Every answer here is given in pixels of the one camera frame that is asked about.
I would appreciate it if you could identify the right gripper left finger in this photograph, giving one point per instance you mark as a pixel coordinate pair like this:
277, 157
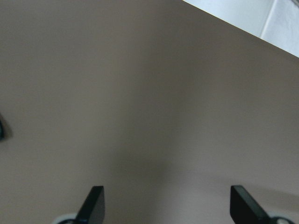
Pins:
93, 209

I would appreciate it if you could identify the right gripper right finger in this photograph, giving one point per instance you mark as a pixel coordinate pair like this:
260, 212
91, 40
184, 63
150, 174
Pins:
244, 209

